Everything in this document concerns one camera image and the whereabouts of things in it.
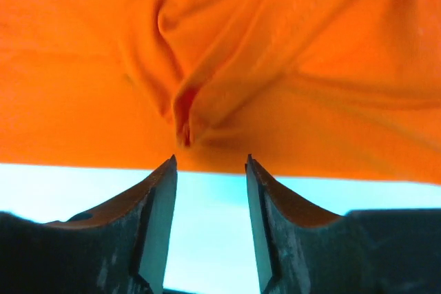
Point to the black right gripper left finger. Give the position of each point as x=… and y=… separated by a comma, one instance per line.
x=118, y=246

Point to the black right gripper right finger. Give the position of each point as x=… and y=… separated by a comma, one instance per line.
x=303, y=248

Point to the bright orange t shirt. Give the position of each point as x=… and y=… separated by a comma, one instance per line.
x=315, y=88

